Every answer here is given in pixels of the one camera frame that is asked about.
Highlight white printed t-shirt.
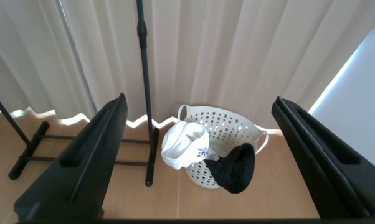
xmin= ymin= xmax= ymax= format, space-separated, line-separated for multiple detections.
xmin=161 ymin=120 xmax=221 ymax=170

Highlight beige curtain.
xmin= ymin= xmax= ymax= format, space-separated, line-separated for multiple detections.
xmin=0 ymin=0 xmax=375 ymax=130

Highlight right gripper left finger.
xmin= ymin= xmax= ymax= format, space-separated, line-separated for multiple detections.
xmin=14 ymin=92 xmax=129 ymax=221

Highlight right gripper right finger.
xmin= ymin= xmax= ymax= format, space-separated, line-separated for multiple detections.
xmin=271 ymin=95 xmax=375 ymax=220

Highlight black shorts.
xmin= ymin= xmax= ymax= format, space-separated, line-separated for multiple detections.
xmin=204 ymin=142 xmax=256 ymax=194

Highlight white laundry basket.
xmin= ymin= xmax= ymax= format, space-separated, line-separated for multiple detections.
xmin=177 ymin=104 xmax=270 ymax=189

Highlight black clothes rack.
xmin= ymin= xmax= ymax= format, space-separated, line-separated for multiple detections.
xmin=0 ymin=0 xmax=160 ymax=187

